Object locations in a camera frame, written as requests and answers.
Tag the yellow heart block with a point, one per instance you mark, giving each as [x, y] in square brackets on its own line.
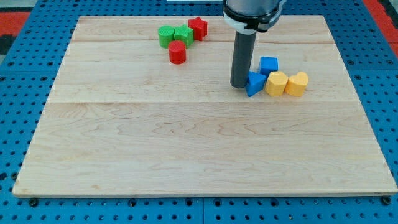
[296, 84]

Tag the yellow hexagon block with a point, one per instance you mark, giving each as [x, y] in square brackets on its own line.
[276, 83]

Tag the green cylinder block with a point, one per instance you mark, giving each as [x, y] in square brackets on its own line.
[165, 35]

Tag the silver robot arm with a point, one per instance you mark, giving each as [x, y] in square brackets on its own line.
[247, 18]

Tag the green cube block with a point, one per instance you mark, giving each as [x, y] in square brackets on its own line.
[185, 34]

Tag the light wooden board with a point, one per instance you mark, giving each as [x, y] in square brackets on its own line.
[121, 121]

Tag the red star block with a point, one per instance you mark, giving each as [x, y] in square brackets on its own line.
[200, 28]

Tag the red cylinder block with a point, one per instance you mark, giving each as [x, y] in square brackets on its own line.
[177, 52]

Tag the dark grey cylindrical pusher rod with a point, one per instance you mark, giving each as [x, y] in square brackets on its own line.
[242, 56]

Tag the blue cube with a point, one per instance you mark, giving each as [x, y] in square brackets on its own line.
[268, 64]

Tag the blue triangle block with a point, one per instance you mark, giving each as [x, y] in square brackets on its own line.
[255, 83]

